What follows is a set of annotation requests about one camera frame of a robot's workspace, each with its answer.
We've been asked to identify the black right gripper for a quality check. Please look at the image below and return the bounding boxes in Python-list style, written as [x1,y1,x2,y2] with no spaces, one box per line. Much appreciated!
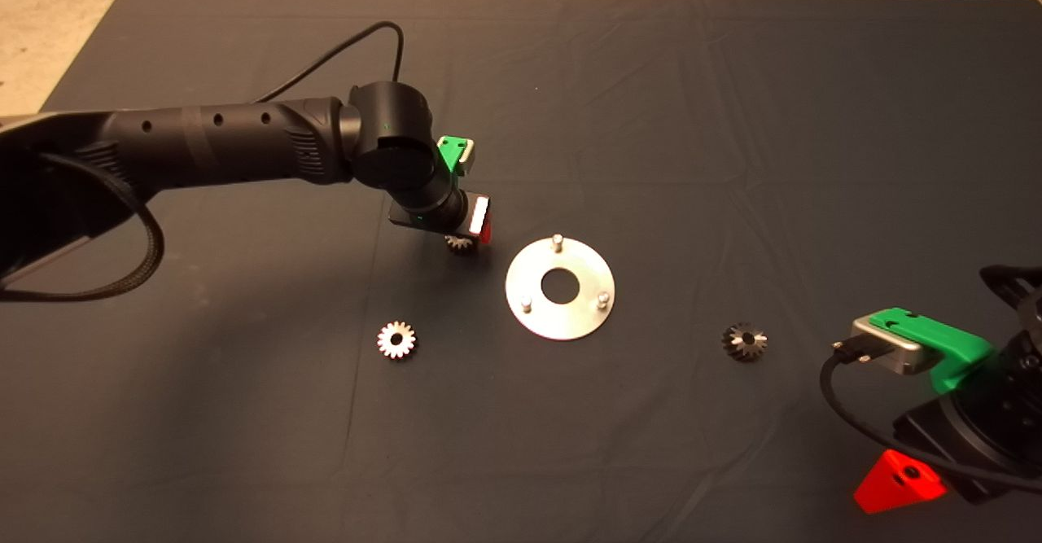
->
[853,356,1042,515]

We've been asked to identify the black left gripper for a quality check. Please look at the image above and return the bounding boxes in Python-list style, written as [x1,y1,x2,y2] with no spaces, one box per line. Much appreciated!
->
[388,189,493,245]

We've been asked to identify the round metal carrier plate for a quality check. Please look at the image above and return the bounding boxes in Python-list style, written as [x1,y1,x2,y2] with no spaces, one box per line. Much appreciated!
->
[505,234,616,341]

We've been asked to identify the dark grey table cloth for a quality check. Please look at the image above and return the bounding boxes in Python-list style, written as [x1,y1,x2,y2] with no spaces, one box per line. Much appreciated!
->
[0,0,1042,543]

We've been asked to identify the green left camera mount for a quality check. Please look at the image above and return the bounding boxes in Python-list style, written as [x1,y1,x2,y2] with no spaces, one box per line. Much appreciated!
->
[437,136,475,176]

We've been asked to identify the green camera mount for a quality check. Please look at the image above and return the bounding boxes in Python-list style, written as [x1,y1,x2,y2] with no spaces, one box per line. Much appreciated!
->
[437,136,475,176]
[869,307,996,395]

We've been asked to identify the black right camera cable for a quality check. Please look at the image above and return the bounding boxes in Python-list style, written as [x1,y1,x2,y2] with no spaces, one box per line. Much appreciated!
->
[820,339,1042,495]

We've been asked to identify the silver right camera box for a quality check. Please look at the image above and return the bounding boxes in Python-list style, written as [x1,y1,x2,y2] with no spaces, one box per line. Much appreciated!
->
[851,317,925,375]

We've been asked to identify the green right camera mount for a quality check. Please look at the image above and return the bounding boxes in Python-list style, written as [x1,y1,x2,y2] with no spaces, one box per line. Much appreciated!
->
[869,307,996,395]

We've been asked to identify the thin black left camera cable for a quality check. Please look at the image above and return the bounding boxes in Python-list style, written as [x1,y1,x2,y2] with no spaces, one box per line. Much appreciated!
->
[252,20,405,104]

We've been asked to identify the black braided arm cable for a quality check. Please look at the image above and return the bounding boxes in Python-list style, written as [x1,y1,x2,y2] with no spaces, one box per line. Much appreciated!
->
[0,152,166,301]

